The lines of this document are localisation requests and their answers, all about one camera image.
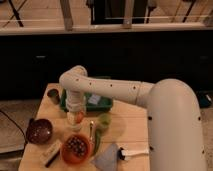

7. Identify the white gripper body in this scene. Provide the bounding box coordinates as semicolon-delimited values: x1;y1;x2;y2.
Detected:
66;101;85;124

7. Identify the small red apple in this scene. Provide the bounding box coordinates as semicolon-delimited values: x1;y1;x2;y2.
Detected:
75;112;84;124

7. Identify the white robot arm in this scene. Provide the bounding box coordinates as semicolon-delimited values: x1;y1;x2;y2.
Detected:
59;65;207;171

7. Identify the white paper cup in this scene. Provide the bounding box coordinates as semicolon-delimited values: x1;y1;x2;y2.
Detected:
69;123;82;132

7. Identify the dark metal cup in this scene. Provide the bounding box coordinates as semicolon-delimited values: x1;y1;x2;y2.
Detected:
47;89;60;105

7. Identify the green plastic cup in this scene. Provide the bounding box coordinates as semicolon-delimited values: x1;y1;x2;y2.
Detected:
98;113;111;129

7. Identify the grey sponge in tray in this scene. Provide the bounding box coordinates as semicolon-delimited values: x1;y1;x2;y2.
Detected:
88;94;101;105

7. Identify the metal spoon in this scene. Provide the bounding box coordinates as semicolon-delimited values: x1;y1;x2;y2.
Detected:
89;121;94;142

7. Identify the green plastic tray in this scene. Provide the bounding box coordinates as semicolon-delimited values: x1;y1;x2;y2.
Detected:
60;90;113;112

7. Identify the green chili pepper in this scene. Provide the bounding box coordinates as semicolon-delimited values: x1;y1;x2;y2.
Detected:
93;129;101;155

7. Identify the orange bowl with nuts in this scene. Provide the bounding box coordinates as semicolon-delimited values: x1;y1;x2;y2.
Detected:
60;134;92;166

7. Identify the purple bowl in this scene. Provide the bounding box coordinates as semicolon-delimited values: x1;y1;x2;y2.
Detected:
26;119;53;145

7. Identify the wooden block with black edge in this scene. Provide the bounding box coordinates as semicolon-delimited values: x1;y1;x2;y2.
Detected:
40;140;62;167

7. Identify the grey cloth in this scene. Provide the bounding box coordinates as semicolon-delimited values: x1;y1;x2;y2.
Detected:
91;143;118;171

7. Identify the white handled brush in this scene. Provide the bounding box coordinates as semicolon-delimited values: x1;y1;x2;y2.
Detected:
118;148;149;161

